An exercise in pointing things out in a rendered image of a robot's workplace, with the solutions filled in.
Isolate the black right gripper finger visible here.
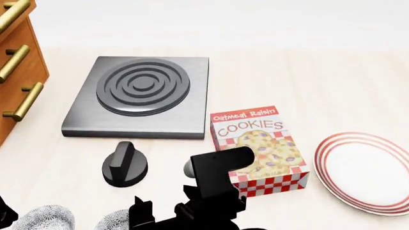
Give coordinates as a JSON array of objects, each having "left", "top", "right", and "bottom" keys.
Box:
[
  {"left": 128, "top": 195, "right": 155, "bottom": 230},
  {"left": 182, "top": 183, "right": 201, "bottom": 203}
]

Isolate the wooden drawer cabinet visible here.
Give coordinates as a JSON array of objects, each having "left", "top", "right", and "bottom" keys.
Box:
[{"left": 0, "top": 0, "right": 50, "bottom": 147}]

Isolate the brass drawer handle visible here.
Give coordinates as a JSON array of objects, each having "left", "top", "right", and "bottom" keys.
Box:
[
  {"left": 0, "top": 44, "right": 31, "bottom": 84},
  {"left": 3, "top": 82, "right": 44, "bottom": 123},
  {"left": 0, "top": 0, "right": 31, "bottom": 35}
]

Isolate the white plate with red rings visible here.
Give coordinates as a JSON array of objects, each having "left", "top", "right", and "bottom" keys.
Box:
[{"left": 313, "top": 131, "right": 409, "bottom": 217}]

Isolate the grey patterned bowl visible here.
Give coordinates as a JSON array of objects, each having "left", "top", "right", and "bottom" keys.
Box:
[
  {"left": 13, "top": 204, "right": 76, "bottom": 230},
  {"left": 93, "top": 208, "right": 135, "bottom": 230}
]

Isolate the oatmeal raisin cookies box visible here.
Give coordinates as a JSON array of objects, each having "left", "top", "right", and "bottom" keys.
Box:
[{"left": 210, "top": 105, "right": 311, "bottom": 199}]

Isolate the grey stove burner plate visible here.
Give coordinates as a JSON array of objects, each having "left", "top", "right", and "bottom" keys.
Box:
[{"left": 61, "top": 56, "right": 211, "bottom": 140}]

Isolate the black stove knob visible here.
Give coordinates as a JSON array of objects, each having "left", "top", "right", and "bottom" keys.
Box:
[{"left": 102, "top": 141, "right": 149, "bottom": 188}]

